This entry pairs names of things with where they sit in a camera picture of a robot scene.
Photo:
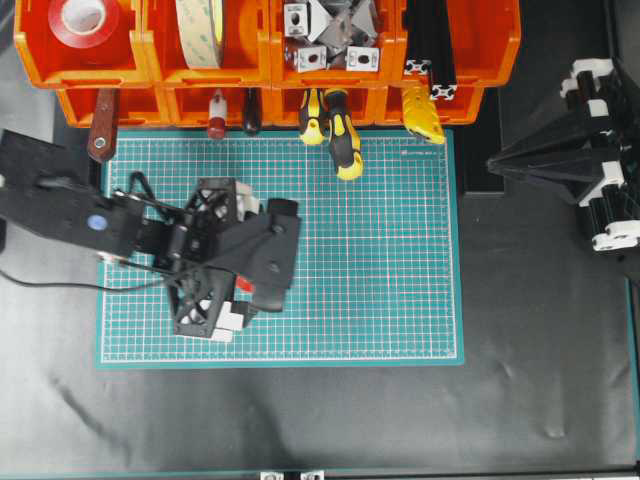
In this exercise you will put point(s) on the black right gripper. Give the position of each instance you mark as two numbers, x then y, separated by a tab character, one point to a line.
602	131

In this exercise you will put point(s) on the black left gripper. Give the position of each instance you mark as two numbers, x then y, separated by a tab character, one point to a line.
221	222

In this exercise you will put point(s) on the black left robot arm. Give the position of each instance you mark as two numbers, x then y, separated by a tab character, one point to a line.
49	191

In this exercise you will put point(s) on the beige double-sided tape roll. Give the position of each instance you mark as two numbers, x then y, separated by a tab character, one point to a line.
201	26

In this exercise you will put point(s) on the red vinyl tape roll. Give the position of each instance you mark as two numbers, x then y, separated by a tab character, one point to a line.
83	24

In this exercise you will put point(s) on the green cutting mat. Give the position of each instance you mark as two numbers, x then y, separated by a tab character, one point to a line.
377	280

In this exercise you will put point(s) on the small yellow black screwdriver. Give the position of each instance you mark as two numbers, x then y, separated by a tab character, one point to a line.
311	117

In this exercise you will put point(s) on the orange lower bin far right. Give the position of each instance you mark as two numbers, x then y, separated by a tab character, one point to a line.
462	110

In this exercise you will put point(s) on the orange bin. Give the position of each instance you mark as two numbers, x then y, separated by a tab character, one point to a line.
462	110
139	107
119	62
283	109
188	107
283	76
246	56
486	37

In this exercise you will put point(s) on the large yellow black screwdriver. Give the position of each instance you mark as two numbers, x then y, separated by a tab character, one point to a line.
344	141

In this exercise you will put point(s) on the black aluminium extrusion right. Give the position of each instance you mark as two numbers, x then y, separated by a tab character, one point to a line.
438	50

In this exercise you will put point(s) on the black aluminium extrusion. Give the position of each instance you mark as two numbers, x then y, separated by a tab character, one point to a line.
418	22
438	50

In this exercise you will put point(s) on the orange upper bin far right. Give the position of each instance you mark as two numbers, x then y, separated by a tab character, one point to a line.
486	37

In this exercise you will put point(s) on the yellow utility knife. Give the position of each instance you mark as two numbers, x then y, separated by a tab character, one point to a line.
420	116

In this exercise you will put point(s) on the orange lower bin far left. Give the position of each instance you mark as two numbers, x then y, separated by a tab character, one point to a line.
139	107

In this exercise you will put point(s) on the black aluminium extrusion left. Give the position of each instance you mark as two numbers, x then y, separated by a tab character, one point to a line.
418	22

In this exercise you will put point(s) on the grey corner brackets pile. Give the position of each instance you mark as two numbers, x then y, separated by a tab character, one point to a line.
340	24

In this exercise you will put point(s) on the orange upper bin far left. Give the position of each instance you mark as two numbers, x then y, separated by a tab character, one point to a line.
119	62

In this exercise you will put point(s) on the white red-tipped tool handle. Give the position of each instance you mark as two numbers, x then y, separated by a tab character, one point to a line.
217	116

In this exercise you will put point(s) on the dark brown tool handle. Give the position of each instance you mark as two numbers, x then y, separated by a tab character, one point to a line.
252	113

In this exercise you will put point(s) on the silver corner bracket bottom left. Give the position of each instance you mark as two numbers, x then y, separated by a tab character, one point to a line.
310	58

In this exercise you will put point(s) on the silver corner bracket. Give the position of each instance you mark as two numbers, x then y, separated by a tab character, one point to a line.
296	19
362	59
310	58

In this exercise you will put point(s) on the brown wooden tool handle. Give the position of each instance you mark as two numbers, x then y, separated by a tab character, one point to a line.
103	132

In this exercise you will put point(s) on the silver corner bracket bottom right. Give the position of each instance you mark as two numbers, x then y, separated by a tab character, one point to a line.
362	59

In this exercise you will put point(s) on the silver bracket bottom edge left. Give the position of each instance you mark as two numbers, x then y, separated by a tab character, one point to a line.
271	475

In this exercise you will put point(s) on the silver bracket edge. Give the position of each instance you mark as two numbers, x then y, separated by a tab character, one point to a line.
271	475
312	475

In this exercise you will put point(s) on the silver corner bracket top left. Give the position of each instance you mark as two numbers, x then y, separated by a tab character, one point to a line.
296	19

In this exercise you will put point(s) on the silver bracket bottom edge right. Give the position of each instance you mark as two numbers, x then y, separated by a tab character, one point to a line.
312	475

